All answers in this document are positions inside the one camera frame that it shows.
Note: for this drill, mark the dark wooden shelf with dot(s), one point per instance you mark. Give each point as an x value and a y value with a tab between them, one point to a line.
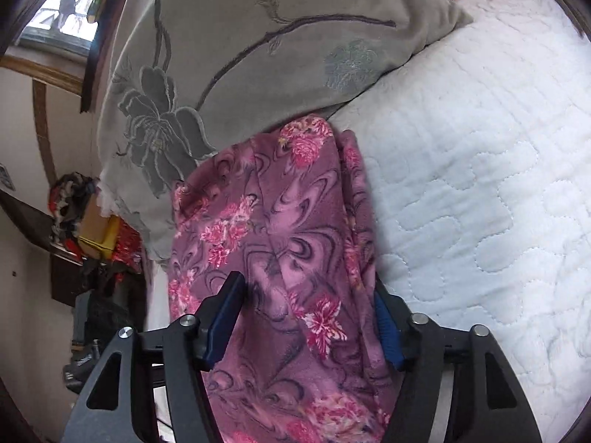
27	221

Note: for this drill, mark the grey lotus-print pillow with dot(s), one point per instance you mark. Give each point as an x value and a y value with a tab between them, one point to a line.
254	55

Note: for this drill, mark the wooden wall trim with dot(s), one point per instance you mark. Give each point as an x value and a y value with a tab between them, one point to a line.
44	124

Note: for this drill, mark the red and white bundle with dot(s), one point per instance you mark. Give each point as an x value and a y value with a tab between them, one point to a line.
69	198

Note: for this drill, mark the purple floral garment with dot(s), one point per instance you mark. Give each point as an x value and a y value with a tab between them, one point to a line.
277	240

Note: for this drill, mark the yellow box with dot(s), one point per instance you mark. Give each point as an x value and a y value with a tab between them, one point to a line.
99	242

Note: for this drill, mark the window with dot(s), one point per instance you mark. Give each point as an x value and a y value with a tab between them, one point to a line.
69	9

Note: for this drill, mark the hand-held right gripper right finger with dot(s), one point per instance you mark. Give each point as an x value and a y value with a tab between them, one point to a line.
385	332

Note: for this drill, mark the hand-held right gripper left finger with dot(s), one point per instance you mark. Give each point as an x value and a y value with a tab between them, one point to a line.
221	327

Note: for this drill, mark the white quilted bed cover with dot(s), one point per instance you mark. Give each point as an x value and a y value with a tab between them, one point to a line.
485	170

